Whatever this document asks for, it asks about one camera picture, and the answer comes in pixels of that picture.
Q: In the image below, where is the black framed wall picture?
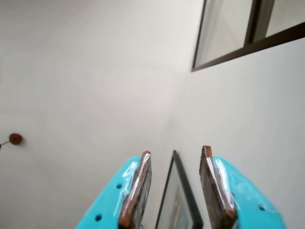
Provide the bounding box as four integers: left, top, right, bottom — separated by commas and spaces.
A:
154, 150, 204, 229

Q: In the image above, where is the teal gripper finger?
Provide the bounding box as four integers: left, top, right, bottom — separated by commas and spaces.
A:
75, 150, 153, 229
199, 145, 288, 229

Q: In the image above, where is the dark brown window frame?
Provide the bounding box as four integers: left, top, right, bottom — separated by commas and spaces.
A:
192, 0, 305, 73

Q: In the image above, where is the brown ceiling lamp rosette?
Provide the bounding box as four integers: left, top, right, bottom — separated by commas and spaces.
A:
9, 133, 22, 145

